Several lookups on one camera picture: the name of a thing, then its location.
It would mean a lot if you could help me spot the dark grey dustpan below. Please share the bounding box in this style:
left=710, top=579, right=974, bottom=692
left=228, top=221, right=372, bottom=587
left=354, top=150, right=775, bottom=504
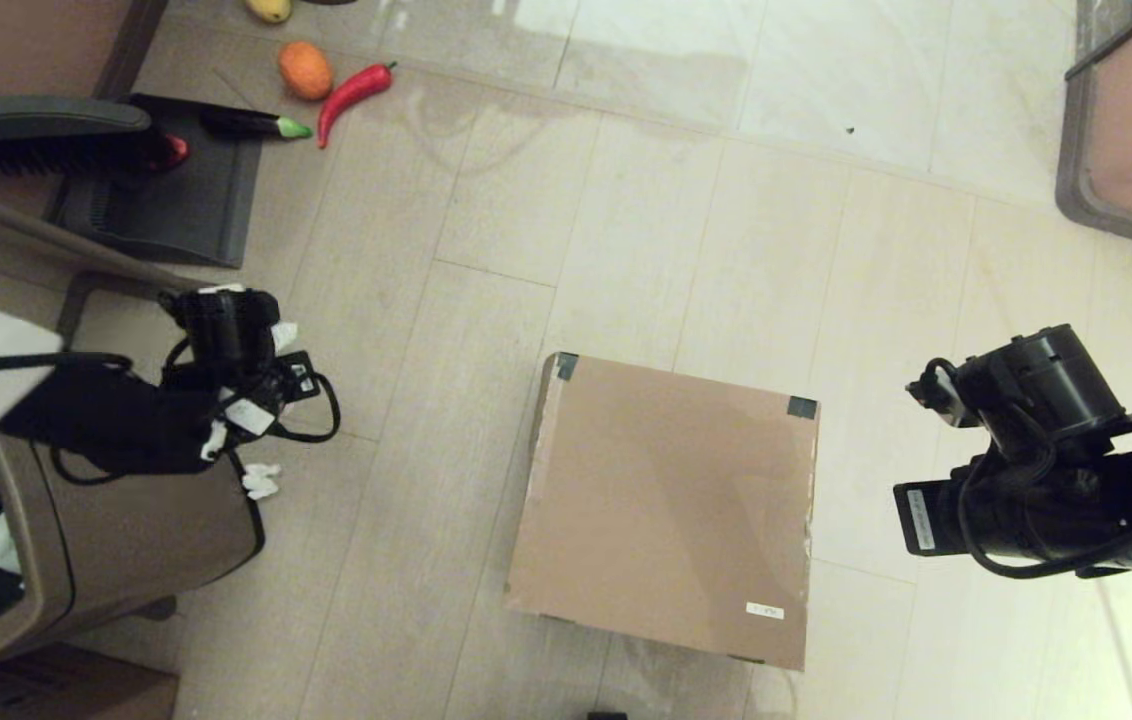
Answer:
left=51, top=92, right=265, bottom=269

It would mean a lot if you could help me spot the dark grey broom brush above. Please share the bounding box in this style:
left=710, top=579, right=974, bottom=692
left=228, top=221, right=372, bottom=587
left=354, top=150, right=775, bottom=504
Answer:
left=0, top=55, right=172, bottom=184

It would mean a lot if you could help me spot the brown metal chair frame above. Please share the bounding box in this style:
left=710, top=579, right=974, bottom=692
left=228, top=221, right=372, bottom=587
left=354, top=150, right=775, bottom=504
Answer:
left=0, top=172, right=187, bottom=341

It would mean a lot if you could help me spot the brown plastic trash bin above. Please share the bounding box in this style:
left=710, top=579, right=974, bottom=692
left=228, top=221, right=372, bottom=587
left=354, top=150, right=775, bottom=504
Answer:
left=0, top=430, right=265, bottom=686

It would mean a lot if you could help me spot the red toy chili pepper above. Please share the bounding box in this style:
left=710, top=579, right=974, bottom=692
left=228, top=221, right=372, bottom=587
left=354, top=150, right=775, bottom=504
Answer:
left=319, top=60, right=397, bottom=151

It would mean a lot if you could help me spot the brown cardboard shoe box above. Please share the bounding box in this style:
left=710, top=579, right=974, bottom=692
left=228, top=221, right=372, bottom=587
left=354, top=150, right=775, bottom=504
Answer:
left=504, top=352, right=820, bottom=672

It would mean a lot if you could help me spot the purple toy eggplant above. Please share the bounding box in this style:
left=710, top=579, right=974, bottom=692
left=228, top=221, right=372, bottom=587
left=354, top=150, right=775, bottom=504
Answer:
left=201, top=108, right=315, bottom=141

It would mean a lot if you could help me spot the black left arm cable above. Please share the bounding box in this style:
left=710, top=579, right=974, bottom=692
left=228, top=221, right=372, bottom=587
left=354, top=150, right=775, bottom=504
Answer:
left=0, top=340, right=342, bottom=488

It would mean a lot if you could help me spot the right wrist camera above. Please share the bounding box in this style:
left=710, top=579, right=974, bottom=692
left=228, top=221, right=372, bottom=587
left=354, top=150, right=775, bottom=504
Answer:
left=906, top=358, right=977, bottom=429

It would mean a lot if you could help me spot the orange toy fruit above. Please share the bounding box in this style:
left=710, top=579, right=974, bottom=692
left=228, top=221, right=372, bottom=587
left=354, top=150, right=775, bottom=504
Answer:
left=278, top=40, right=335, bottom=102

